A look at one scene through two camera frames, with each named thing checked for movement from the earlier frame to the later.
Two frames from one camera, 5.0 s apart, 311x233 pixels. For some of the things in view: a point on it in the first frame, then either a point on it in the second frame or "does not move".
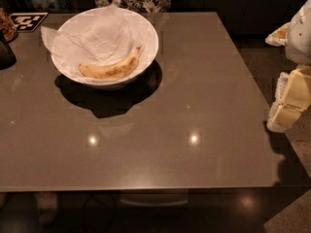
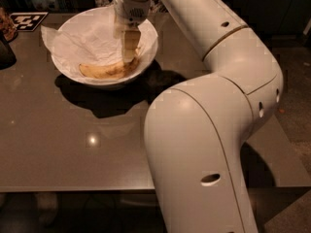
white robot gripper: (299, 38) -> (131, 11)
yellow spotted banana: (112, 71) does not move
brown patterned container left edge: (8, 29) does not move
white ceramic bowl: (104, 47) does not move
